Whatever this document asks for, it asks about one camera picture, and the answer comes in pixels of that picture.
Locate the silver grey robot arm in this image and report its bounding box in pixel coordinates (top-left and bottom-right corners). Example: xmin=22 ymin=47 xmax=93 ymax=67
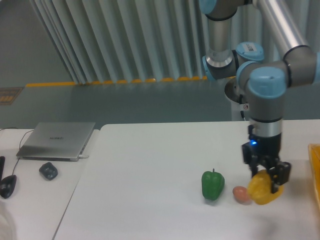
xmin=199 ymin=0 xmax=320 ymax=193

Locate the green bell pepper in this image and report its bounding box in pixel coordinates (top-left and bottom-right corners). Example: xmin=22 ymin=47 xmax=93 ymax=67
xmin=201 ymin=169 xmax=225 ymax=201

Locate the brown egg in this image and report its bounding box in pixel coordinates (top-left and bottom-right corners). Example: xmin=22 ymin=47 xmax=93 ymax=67
xmin=232 ymin=186 xmax=251 ymax=204

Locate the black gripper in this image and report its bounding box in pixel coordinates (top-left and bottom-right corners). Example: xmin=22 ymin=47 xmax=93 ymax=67
xmin=241 ymin=124 xmax=292 ymax=194

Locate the black computer mouse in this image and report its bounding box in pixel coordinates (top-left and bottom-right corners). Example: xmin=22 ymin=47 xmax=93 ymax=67
xmin=0 ymin=174 xmax=17 ymax=199

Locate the dark earbuds case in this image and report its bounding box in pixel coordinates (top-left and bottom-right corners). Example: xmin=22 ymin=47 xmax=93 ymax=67
xmin=39 ymin=162 xmax=59 ymax=181

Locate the silver closed laptop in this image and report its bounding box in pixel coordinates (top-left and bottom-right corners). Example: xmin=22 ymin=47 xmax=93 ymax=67
xmin=16 ymin=122 xmax=95 ymax=162

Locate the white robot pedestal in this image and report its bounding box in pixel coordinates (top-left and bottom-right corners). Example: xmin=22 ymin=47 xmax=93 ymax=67
xmin=224 ymin=76 xmax=250 ymax=121

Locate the grey pleated curtain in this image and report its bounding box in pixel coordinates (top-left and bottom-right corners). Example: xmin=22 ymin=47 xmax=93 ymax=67
xmin=31 ymin=0 xmax=320 ymax=87

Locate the black mouse cable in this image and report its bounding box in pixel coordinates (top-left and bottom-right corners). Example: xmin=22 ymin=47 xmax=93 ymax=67
xmin=0 ymin=127 xmax=35 ymax=177

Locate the black stick object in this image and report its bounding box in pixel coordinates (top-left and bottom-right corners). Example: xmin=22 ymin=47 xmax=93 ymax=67
xmin=0 ymin=156 xmax=6 ymax=181

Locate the yellow plastic basket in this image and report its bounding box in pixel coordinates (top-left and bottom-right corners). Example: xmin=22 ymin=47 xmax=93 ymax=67
xmin=308 ymin=143 xmax=320 ymax=199

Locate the yellow bell pepper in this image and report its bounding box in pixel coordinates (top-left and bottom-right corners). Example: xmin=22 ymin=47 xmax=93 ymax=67
xmin=247 ymin=169 xmax=284 ymax=205

